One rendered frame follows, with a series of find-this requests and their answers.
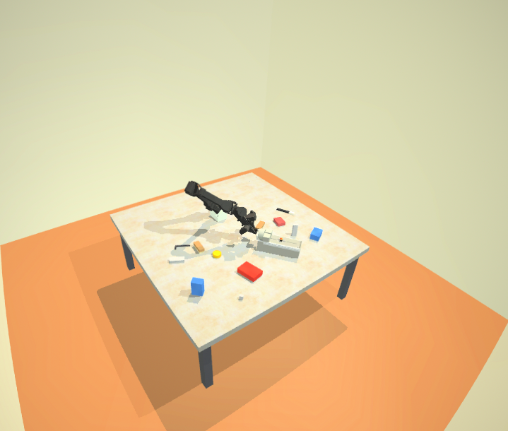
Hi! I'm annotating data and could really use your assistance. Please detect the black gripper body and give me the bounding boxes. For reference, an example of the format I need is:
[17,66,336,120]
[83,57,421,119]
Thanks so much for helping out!
[237,216,252,235]

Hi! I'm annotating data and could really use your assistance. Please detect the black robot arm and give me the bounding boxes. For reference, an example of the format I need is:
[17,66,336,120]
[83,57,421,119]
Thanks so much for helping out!
[184,181,256,224]

